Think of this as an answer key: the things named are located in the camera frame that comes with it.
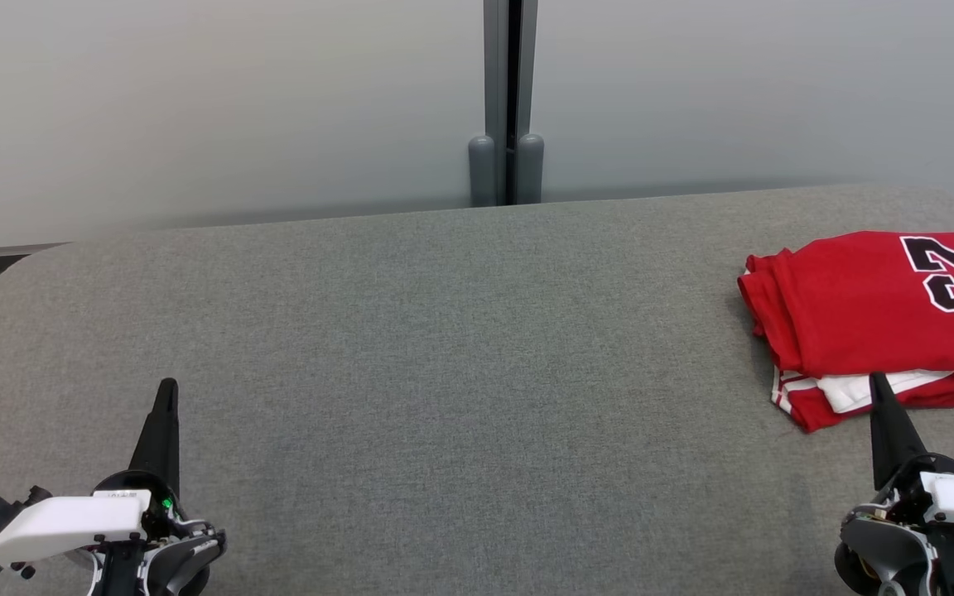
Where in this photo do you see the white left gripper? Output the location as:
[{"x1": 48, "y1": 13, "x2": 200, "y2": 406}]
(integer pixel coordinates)
[{"x1": 0, "y1": 378, "x2": 184, "y2": 565}]

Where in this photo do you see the red and white t-shirt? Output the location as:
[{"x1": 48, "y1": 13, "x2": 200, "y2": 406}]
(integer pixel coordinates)
[{"x1": 736, "y1": 230, "x2": 954, "y2": 434}]

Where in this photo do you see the grey partition post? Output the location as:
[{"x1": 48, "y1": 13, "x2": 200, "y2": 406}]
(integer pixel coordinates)
[{"x1": 467, "y1": 0, "x2": 546, "y2": 208}]

